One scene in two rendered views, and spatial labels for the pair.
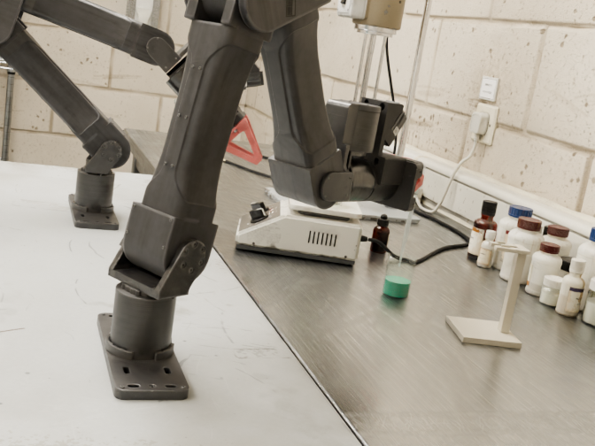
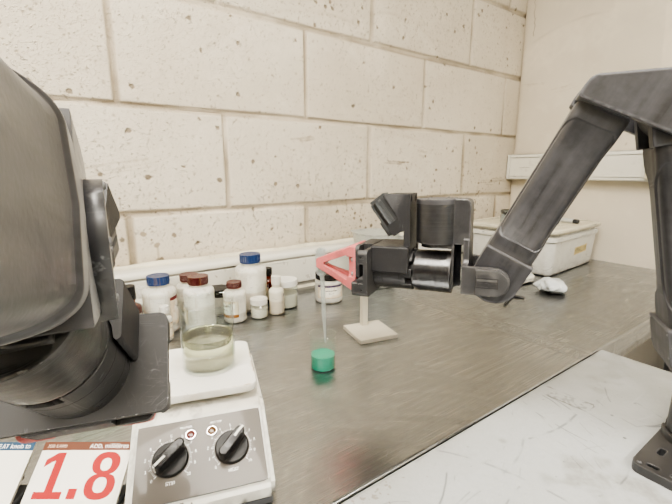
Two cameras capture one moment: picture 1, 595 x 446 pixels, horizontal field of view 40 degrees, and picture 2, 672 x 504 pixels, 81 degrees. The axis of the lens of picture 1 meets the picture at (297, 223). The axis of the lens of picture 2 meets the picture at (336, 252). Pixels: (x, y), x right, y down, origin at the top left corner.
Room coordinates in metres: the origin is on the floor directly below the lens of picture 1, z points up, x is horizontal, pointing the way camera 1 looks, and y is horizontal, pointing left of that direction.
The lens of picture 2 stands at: (1.31, 0.42, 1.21)
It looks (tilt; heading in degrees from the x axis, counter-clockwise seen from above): 12 degrees down; 255
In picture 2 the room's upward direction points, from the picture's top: straight up
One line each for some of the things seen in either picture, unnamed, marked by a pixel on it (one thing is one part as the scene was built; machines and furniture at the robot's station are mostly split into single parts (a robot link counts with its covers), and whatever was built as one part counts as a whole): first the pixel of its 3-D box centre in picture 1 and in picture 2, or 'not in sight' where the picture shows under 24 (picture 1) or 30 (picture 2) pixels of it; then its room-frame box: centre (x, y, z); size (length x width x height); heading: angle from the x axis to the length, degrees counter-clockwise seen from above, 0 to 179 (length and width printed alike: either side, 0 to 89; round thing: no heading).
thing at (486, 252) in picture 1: (487, 249); (165, 322); (1.44, -0.34, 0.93); 0.03 x 0.03 x 0.07
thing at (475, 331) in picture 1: (491, 288); (370, 302); (1.05, -0.27, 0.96); 0.08 x 0.08 x 0.13; 8
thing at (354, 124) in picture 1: (333, 147); (461, 242); (1.02, -0.03, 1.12); 0.12 x 0.09 x 0.12; 141
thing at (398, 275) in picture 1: (398, 275); (322, 350); (1.17, -0.16, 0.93); 0.04 x 0.04 x 0.06
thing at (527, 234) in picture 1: (523, 249); (199, 301); (1.38, -0.39, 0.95); 0.06 x 0.06 x 0.11
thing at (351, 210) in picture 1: (323, 203); (197, 369); (1.35, -0.04, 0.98); 0.12 x 0.12 x 0.01; 2
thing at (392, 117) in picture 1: (381, 138); (391, 228); (1.09, -0.09, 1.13); 0.07 x 0.06 x 0.11; 51
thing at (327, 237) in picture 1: (305, 226); (203, 414); (1.35, -0.01, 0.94); 0.22 x 0.13 x 0.08; 93
